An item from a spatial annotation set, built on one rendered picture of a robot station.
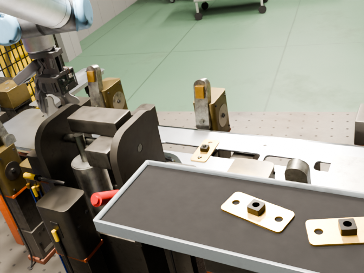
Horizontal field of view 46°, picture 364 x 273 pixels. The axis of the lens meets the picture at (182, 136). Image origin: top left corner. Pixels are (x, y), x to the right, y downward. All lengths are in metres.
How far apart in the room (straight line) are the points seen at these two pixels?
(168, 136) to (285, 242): 0.59
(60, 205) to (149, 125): 0.20
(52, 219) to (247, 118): 1.04
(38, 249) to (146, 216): 0.71
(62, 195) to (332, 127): 1.05
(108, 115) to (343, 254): 0.45
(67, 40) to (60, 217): 4.39
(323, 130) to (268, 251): 1.10
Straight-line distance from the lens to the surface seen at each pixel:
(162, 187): 0.59
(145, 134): 0.74
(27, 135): 1.23
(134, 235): 0.54
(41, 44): 1.11
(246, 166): 0.74
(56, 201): 0.78
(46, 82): 1.14
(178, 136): 1.02
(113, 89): 1.27
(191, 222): 0.53
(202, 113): 1.05
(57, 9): 0.88
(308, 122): 1.61
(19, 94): 1.45
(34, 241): 1.21
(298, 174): 0.70
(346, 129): 1.56
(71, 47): 5.13
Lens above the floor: 1.51
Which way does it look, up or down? 30 degrees down
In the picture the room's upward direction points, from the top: 11 degrees counter-clockwise
